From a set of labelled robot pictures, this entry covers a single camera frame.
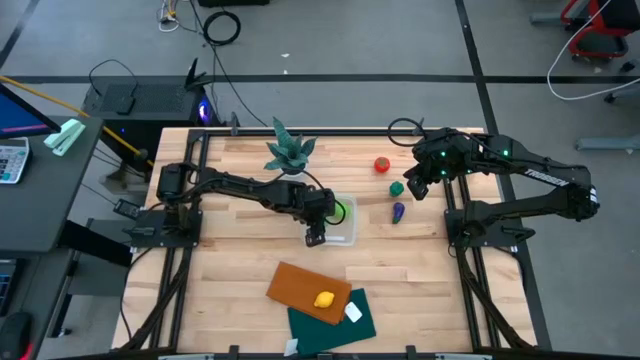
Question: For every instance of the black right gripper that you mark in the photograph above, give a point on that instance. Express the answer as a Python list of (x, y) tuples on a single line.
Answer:
[(430, 157)]

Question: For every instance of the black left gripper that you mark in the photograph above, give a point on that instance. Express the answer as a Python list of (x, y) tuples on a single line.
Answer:
[(317, 207)]

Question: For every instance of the dark green toy pepper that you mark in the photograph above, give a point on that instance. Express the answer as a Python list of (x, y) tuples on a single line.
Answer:
[(396, 189)]

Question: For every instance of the purple toy eggplant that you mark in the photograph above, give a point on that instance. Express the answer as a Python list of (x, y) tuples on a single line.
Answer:
[(398, 212)]

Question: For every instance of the light green toy fruit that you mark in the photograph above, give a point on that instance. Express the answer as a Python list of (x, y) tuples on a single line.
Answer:
[(340, 212)]

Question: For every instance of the red toy tomato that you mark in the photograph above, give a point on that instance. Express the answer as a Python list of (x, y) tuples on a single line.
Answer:
[(382, 165)]

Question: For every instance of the yellow toy lemon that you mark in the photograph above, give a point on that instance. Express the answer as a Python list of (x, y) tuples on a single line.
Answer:
[(324, 299)]

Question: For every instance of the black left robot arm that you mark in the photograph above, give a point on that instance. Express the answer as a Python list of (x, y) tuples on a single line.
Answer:
[(240, 185)]

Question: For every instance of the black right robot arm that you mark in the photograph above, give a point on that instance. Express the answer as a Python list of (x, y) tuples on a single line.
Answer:
[(540, 175)]

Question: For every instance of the clear plastic tupperware container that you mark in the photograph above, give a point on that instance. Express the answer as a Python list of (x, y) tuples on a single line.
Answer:
[(350, 235)]

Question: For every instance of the folded orange cloth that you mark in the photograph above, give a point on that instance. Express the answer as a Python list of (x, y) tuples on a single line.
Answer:
[(295, 290)]

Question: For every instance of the white paper tag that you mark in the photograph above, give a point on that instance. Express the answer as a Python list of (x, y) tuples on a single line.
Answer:
[(353, 312), (291, 347)]

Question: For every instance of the artificial plant in white pot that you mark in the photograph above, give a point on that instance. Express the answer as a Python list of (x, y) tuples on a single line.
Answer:
[(290, 150)]

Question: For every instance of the dark green cloth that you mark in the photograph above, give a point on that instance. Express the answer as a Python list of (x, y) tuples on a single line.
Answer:
[(325, 336)]

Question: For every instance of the black power adapter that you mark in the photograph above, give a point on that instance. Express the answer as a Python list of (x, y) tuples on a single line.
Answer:
[(127, 208)]

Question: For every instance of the grey metal base leg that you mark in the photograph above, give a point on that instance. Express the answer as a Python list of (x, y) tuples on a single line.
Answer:
[(607, 144)]

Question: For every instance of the black wifi antenna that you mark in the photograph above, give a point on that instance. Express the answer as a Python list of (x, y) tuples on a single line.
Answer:
[(192, 77)]

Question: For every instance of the black computer tower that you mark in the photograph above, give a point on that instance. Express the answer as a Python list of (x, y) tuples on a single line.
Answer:
[(150, 102)]

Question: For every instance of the red and black chair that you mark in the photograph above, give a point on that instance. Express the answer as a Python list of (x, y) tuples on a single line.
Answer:
[(600, 47)]

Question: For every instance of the black flat box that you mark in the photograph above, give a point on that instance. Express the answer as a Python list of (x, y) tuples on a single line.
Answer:
[(120, 97)]

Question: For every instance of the dark grey desk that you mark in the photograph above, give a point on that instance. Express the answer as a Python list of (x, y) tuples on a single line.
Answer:
[(50, 200)]

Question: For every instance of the mint green stapler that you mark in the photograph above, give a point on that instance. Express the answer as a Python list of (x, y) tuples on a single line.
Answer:
[(65, 137)]

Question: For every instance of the yellow pole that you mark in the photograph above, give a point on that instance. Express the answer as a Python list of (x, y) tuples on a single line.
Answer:
[(40, 95)]

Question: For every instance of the black keyboard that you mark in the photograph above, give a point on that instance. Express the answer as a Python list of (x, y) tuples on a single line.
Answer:
[(6, 287)]

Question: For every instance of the grey desk calculator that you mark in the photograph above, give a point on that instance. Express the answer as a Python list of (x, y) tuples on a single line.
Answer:
[(11, 160)]

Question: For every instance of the computer monitor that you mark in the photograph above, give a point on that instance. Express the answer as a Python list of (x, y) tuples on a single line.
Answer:
[(15, 117)]

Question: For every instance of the black aluminium table frame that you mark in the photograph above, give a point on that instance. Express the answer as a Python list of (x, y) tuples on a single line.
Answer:
[(350, 132)]

